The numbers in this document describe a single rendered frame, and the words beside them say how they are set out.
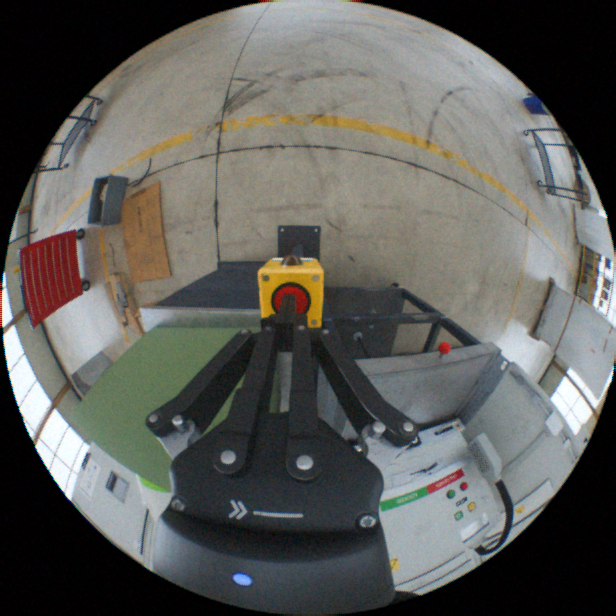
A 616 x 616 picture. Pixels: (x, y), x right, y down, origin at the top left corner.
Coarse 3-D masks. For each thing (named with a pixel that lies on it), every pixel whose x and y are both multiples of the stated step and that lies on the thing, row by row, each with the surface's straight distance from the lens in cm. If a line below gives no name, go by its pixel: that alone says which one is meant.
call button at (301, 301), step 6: (282, 288) 21; (288, 288) 21; (294, 288) 21; (276, 294) 22; (282, 294) 21; (288, 294) 21; (300, 294) 21; (276, 300) 22; (300, 300) 21; (306, 300) 22; (276, 306) 22; (300, 306) 22; (300, 312) 22
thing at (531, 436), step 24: (504, 384) 104; (528, 384) 101; (504, 408) 104; (528, 408) 101; (552, 408) 98; (480, 432) 109; (504, 432) 105; (528, 432) 102; (552, 432) 99; (504, 456) 106; (528, 456) 103; (552, 456) 104; (576, 456) 107; (504, 480) 109; (528, 480) 108; (552, 480) 108; (528, 504) 110
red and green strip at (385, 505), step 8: (456, 472) 79; (440, 480) 74; (448, 480) 76; (456, 480) 78; (424, 488) 71; (432, 488) 72; (440, 488) 74; (400, 496) 67; (408, 496) 68; (416, 496) 69; (424, 496) 70; (384, 504) 65; (392, 504) 66; (400, 504) 66
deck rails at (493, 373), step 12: (492, 360) 74; (504, 360) 74; (492, 372) 77; (504, 372) 74; (480, 384) 81; (492, 384) 78; (468, 396) 82; (480, 396) 82; (336, 408) 47; (468, 408) 87; (480, 408) 83; (336, 420) 50; (468, 420) 88
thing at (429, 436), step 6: (456, 420) 89; (438, 426) 82; (450, 426) 86; (462, 426) 89; (420, 432) 77; (426, 432) 78; (432, 432) 79; (444, 432) 82; (450, 432) 84; (456, 432) 85; (420, 438) 76; (426, 438) 77; (432, 438) 78; (438, 438) 79; (444, 438) 82; (426, 444) 76; (408, 450) 72
